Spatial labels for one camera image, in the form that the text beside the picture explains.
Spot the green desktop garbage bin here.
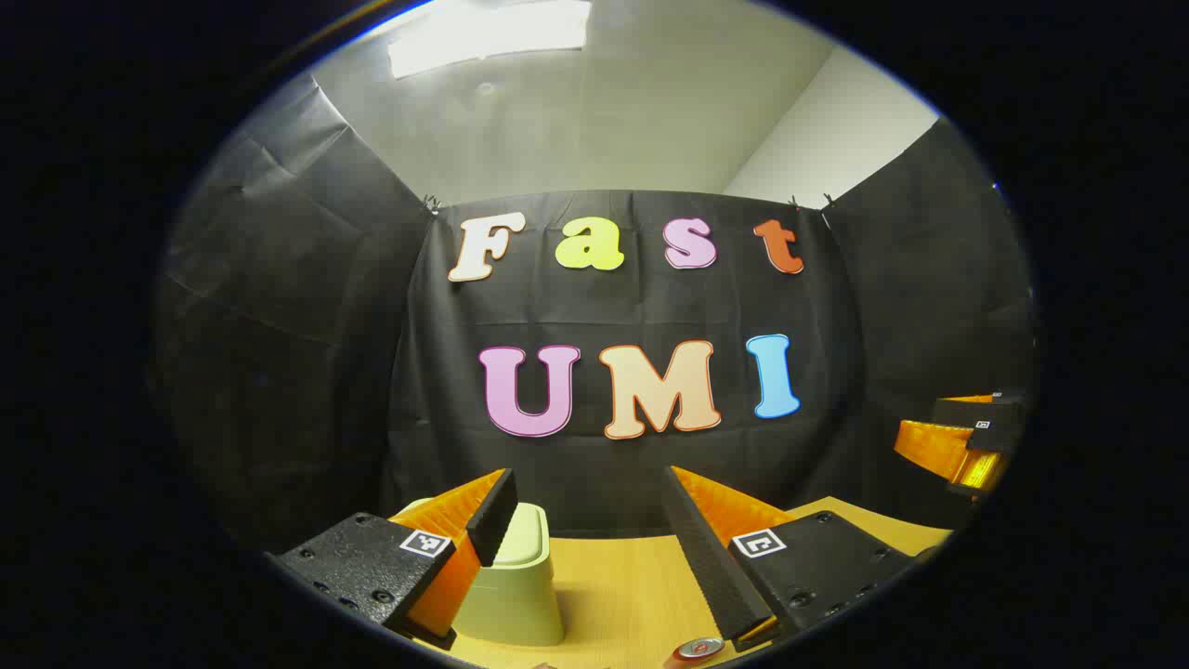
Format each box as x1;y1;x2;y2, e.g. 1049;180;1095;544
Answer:
399;499;566;648

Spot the red pop can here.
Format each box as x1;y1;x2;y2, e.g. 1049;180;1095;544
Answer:
664;636;725;666

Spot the wooden desktop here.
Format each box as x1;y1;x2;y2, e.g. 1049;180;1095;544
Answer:
409;495;954;669

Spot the black backdrop cloth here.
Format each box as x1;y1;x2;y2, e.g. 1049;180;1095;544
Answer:
149;74;1037;558

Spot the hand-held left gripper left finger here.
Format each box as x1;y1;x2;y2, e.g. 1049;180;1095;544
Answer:
265;467;519;651

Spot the ceiling light panel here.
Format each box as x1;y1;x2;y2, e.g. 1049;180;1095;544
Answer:
385;0;593;80

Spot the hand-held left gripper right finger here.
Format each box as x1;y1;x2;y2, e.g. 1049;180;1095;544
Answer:
661;465;919;653

